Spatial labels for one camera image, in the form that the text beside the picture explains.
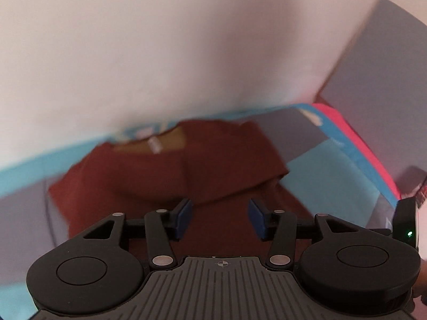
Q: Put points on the person's right hand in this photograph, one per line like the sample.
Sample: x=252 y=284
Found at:
x=413 y=184

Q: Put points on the light blue patchwork bed sheet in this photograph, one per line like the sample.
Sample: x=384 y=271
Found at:
x=322 y=176

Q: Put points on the dark red knit sweater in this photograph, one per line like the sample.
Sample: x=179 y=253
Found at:
x=218 y=165

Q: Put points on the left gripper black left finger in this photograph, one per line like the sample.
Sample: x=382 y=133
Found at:
x=105 y=265

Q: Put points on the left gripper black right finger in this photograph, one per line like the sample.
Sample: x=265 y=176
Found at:
x=336 y=263

